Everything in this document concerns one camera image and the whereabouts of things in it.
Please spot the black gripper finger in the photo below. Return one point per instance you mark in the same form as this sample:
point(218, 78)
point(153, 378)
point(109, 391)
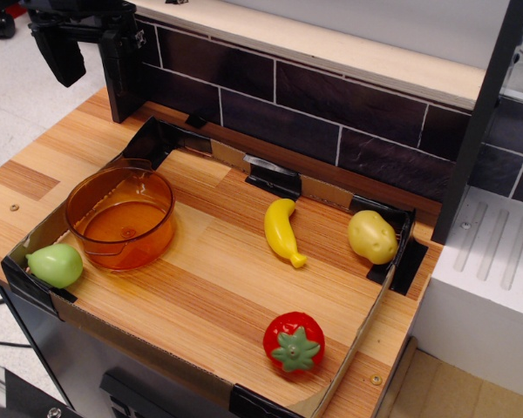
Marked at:
point(62, 55)
point(120, 54)

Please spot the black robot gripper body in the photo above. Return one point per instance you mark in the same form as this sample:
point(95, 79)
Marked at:
point(75, 20)

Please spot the yellow toy potato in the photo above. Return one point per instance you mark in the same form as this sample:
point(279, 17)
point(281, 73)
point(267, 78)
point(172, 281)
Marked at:
point(371, 237)

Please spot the transparent orange plastic pot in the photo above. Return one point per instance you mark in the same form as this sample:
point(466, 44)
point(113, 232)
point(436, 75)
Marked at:
point(122, 216)

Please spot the cardboard fence with black tape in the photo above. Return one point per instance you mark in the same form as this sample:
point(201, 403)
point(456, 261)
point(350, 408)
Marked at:
point(182, 336)

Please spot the black caster wheel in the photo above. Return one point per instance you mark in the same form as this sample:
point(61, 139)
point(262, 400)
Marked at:
point(7, 25)

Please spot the light wooden shelf board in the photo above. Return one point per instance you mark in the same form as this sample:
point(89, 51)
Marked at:
point(331, 43)

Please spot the green toy pear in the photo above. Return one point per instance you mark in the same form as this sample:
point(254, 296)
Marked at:
point(58, 265)

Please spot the yellow toy banana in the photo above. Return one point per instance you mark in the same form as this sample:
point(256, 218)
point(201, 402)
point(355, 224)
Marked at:
point(279, 232)

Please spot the dark tile backsplash panel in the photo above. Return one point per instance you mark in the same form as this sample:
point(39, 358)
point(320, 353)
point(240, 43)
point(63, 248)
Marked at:
point(399, 118)

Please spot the red toy tomato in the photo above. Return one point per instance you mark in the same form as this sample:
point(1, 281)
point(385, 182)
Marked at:
point(294, 342)

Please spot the white toy sink drainboard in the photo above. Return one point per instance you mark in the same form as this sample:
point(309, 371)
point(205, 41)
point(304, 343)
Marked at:
point(471, 316)

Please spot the dark grey vertical post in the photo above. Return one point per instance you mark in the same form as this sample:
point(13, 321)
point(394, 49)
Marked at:
point(507, 42)

